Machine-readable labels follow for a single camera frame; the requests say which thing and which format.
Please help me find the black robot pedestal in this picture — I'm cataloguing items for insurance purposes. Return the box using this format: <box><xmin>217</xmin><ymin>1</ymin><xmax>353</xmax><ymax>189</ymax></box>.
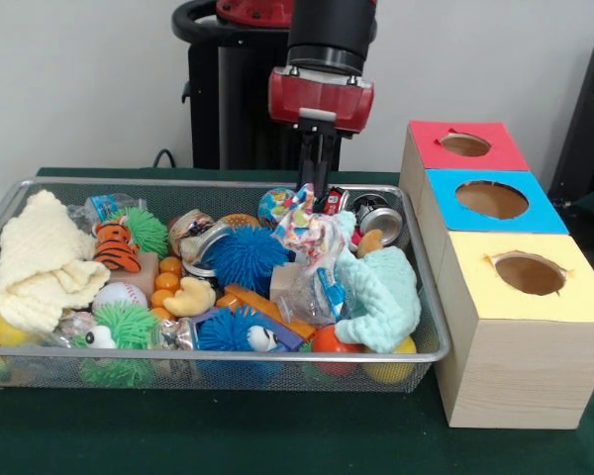
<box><xmin>171</xmin><ymin>0</ymin><xmax>377</xmax><ymax>172</ymax></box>

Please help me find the plain green spiky ball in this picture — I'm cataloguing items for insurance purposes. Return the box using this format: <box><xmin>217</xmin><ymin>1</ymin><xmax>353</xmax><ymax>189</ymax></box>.
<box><xmin>109</xmin><ymin>206</ymin><xmax>170</xmax><ymax>261</ymax></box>

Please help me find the white baseball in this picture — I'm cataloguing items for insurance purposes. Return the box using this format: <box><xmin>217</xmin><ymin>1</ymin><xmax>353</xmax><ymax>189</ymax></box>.
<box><xmin>91</xmin><ymin>281</ymin><xmax>149</xmax><ymax>318</ymax></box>

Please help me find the red ball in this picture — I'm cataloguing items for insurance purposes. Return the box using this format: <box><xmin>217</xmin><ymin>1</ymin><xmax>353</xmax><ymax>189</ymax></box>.
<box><xmin>310</xmin><ymin>324</ymin><xmax>365</xmax><ymax>377</ymax></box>

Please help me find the cream knitted cloth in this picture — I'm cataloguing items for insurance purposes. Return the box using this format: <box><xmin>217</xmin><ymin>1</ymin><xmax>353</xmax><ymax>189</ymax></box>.
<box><xmin>0</xmin><ymin>189</ymin><xmax>113</xmax><ymax>333</ymax></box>

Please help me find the plain blue spiky ball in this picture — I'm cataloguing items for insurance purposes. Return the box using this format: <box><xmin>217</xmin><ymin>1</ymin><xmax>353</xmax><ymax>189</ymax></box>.
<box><xmin>208</xmin><ymin>226</ymin><xmax>291</xmax><ymax>298</ymax></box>

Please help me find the yellow plush toy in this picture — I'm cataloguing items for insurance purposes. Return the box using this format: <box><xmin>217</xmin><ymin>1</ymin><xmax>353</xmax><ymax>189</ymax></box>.
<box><xmin>168</xmin><ymin>275</ymin><xmax>218</xmax><ymax>318</ymax></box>

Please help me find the black upright panel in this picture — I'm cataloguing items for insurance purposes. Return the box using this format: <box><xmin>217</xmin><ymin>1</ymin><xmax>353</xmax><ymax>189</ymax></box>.
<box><xmin>547</xmin><ymin>32</ymin><xmax>594</xmax><ymax>199</ymax></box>

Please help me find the orange tiger plush toy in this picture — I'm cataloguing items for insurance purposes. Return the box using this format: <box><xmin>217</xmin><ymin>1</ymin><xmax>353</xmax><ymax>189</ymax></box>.
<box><xmin>91</xmin><ymin>215</ymin><xmax>144</xmax><ymax>274</ymax></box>

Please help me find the black cable loop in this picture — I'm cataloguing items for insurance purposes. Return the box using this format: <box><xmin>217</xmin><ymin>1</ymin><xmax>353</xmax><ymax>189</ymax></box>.
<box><xmin>151</xmin><ymin>147</ymin><xmax>179</xmax><ymax>169</ymax></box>

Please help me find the shallow clear mesh bin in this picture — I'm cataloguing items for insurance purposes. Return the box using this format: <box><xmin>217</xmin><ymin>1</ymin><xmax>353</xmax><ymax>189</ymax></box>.
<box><xmin>0</xmin><ymin>176</ymin><xmax>451</xmax><ymax>395</ymax></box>

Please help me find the mint green cloth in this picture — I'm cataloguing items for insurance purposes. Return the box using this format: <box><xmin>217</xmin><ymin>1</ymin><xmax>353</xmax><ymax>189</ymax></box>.
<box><xmin>334</xmin><ymin>210</ymin><xmax>423</xmax><ymax>355</ymax></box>

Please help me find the blue spiky ball with eyes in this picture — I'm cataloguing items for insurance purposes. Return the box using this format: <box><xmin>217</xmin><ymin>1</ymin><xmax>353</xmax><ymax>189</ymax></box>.
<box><xmin>197</xmin><ymin>305</ymin><xmax>291</xmax><ymax>353</ymax></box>

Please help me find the wooden box with three holes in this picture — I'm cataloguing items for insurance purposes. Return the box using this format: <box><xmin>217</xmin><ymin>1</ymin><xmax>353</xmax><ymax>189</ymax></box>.
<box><xmin>398</xmin><ymin>119</ymin><xmax>594</xmax><ymax>430</ymax></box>

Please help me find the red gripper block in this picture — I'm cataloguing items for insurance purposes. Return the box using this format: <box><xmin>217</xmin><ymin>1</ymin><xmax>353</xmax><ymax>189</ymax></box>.
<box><xmin>267</xmin><ymin>67</ymin><xmax>376</xmax><ymax>212</ymax></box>

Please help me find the green spiky ball with eyes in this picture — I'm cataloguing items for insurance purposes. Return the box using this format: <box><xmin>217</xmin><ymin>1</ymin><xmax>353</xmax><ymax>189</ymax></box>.
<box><xmin>71</xmin><ymin>301</ymin><xmax>160</xmax><ymax>350</ymax></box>

